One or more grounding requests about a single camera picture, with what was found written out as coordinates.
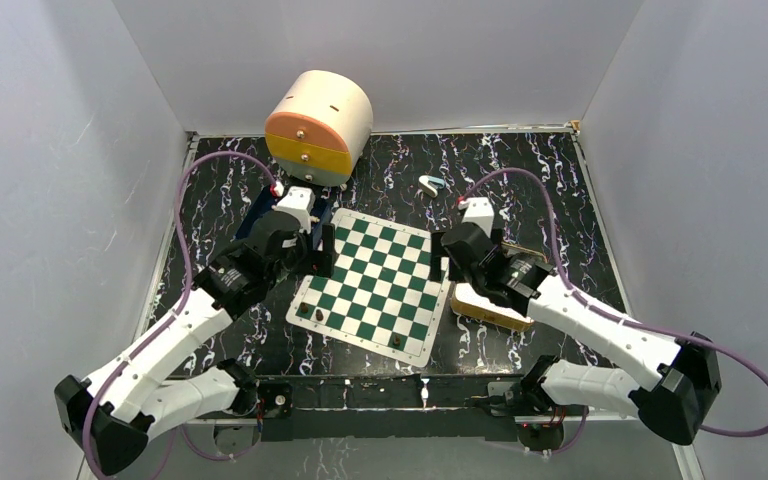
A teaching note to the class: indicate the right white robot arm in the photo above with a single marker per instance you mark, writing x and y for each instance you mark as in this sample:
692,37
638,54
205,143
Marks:
669,385

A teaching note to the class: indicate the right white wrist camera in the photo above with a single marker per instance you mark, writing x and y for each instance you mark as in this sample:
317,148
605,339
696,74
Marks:
478,211

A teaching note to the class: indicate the dark blue plastic bin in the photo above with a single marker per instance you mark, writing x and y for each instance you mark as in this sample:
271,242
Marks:
320,212

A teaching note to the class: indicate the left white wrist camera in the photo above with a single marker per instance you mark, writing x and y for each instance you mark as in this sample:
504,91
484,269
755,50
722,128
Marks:
298,202

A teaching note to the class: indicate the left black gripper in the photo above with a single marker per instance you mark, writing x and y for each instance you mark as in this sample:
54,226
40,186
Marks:
316,263

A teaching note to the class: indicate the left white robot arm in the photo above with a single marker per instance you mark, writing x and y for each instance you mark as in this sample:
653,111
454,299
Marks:
113,413

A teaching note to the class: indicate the round drawer cabinet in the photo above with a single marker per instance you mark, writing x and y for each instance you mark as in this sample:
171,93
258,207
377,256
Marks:
319,129

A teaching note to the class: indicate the green white chess board mat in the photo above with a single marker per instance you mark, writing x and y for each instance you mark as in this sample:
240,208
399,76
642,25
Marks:
380,287

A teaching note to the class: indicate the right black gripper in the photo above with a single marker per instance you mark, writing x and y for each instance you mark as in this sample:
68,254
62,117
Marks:
437,254

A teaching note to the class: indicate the small white blue clip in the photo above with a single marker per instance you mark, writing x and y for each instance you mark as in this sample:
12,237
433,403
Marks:
431,186

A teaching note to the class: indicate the black base frame rail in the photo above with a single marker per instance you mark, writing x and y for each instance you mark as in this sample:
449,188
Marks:
488,407

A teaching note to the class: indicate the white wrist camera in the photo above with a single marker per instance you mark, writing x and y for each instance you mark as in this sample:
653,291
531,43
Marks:
298,202
478,211

